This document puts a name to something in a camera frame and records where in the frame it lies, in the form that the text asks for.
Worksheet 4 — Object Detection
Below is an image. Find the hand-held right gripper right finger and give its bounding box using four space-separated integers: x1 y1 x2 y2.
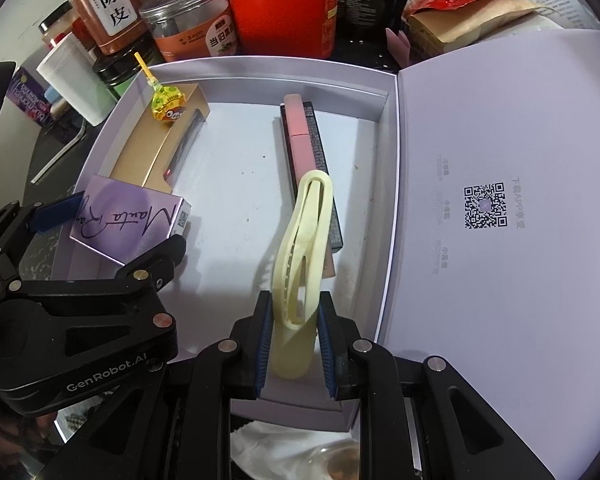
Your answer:
316 290 556 480

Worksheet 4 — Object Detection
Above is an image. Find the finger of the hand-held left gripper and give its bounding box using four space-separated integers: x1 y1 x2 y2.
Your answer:
0 192 89 287
0 234 187 386

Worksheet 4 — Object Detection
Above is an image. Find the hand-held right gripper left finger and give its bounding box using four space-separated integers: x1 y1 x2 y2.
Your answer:
55 290 276 480

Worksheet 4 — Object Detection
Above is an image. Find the cream hair claw clip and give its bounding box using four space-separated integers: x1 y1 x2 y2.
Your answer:
270 169 335 380

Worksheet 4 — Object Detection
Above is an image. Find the small purple box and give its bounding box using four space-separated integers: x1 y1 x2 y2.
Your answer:
68 174 192 266

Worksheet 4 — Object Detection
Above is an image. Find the lavender gift box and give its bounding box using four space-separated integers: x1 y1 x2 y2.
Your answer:
52 26 600 480

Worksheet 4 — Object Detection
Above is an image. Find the checkered ribbon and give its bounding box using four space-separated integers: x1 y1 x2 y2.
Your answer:
56 402 100 437

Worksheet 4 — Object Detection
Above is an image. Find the gold cardboard box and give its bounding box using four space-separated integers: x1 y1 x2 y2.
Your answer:
99 82 211 196

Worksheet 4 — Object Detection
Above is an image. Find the white plastic bottle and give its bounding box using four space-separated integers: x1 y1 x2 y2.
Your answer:
35 33 112 125

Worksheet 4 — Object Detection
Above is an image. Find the green jar with black lid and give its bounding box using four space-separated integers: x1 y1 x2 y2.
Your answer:
92 52 146 101

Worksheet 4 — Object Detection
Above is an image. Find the green wrapped lollipop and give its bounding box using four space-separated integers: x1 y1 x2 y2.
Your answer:
133 51 187 126

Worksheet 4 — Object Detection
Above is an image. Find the red spice jar black lid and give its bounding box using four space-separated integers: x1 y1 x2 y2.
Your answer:
38 2 76 49

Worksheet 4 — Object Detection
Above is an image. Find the black lipstick box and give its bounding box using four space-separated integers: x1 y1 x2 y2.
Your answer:
279 101 345 254

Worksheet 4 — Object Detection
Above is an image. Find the pink lipstick tube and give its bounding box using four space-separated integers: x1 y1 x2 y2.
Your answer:
283 93 337 279

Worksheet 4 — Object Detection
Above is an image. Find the tall jar with orange label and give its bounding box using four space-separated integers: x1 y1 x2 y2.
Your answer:
59 0 149 56

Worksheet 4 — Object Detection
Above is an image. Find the short jar with orange label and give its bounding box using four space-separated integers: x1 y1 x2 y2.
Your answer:
138 0 239 65

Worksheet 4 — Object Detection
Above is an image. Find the red canister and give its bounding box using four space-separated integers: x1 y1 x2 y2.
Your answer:
221 0 341 61

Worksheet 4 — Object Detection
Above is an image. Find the small pink clip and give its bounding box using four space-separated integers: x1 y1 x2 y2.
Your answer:
387 27 411 69

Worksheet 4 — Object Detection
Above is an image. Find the kraft paper packet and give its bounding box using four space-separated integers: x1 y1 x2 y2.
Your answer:
404 0 552 59

